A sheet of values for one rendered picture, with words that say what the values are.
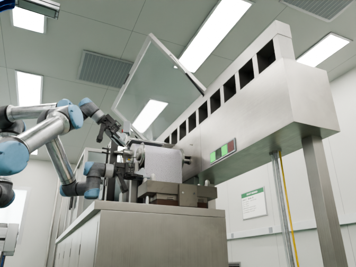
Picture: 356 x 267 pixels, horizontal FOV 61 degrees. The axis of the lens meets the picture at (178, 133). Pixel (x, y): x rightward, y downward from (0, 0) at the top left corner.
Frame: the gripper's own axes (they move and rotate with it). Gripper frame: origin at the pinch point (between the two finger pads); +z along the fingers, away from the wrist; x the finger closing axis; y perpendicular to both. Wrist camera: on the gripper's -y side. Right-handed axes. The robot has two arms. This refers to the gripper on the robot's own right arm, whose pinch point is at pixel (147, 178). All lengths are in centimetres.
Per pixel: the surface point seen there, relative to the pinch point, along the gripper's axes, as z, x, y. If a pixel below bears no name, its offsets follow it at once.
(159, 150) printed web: 7.2, 0.2, 18.5
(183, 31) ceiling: 51, 56, 171
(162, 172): 9.3, -0.2, 4.7
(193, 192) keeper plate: 17.8, -22.0, -10.7
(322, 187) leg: 47, -77, -17
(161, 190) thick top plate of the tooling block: 1.0, -20.0, -11.0
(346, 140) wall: 263, 61, 89
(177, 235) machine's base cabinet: 7.0, -26.0, -32.4
